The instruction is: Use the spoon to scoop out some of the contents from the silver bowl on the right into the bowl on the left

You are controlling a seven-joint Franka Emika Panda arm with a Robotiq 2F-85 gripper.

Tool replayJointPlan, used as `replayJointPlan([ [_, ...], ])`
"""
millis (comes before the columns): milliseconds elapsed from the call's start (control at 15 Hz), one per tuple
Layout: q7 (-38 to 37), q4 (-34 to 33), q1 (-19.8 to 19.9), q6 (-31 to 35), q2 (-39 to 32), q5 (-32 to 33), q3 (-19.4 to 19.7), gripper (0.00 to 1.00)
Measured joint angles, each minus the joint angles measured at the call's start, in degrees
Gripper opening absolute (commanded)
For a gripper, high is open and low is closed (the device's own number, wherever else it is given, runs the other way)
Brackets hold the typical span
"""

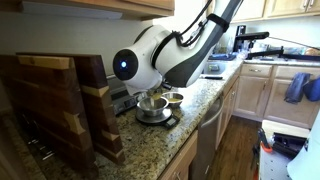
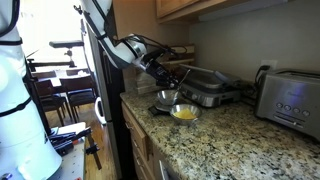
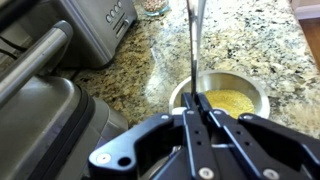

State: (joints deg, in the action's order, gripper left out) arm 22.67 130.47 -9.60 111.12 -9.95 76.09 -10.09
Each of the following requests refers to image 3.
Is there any silver metal spoon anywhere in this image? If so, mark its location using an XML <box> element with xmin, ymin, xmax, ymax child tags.
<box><xmin>185</xmin><ymin>0</ymin><xmax>208</xmax><ymax>96</ymax></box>

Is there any stainless steel panini grill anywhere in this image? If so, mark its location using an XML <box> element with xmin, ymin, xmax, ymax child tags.
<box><xmin>0</xmin><ymin>19</ymin><xmax>130</xmax><ymax>180</ymax></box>

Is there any stainless steel toaster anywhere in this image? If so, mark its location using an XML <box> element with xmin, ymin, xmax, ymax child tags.
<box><xmin>49</xmin><ymin>0</ymin><xmax>139</xmax><ymax>70</ymax></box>

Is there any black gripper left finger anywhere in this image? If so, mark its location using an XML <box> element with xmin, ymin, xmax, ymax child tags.
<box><xmin>87</xmin><ymin>92</ymin><xmax>219</xmax><ymax>180</ymax></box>

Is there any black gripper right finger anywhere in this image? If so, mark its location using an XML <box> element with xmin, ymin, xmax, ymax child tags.
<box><xmin>196</xmin><ymin>92</ymin><xmax>320</xmax><ymax>180</ymax></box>

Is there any yellow grain pile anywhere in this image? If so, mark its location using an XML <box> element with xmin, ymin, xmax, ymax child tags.
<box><xmin>203</xmin><ymin>89</ymin><xmax>256</xmax><ymax>120</ymax></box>

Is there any silver bowl holding yellow grains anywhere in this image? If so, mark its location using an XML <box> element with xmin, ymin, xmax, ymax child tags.
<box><xmin>168</xmin><ymin>69</ymin><xmax>271</xmax><ymax>120</ymax></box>

